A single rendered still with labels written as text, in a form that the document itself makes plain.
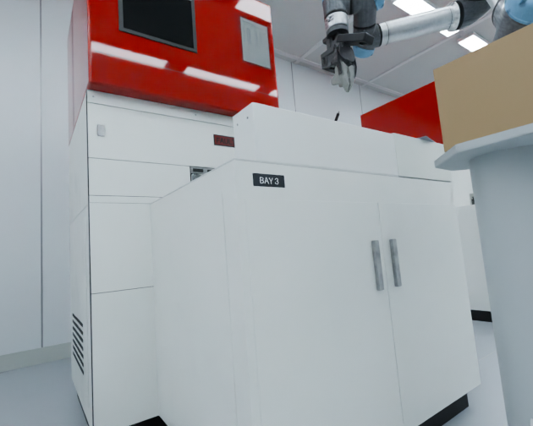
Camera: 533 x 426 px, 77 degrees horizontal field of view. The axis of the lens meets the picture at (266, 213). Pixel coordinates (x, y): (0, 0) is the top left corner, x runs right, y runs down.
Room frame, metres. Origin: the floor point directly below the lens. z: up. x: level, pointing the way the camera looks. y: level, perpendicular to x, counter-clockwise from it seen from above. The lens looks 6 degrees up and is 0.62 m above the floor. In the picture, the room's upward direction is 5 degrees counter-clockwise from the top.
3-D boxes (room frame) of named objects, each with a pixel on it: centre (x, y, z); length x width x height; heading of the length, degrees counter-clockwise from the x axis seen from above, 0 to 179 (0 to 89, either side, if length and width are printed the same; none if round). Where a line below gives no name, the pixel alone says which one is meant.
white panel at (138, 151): (1.34, 0.26, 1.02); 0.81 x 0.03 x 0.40; 126
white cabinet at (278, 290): (1.23, -0.15, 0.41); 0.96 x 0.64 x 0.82; 126
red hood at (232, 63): (1.59, 0.44, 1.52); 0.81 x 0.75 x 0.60; 126
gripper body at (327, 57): (1.02, -0.27, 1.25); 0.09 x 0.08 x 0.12; 36
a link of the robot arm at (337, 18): (1.02, -0.28, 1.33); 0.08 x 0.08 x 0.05
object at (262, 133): (0.93, -0.18, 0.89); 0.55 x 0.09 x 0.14; 126
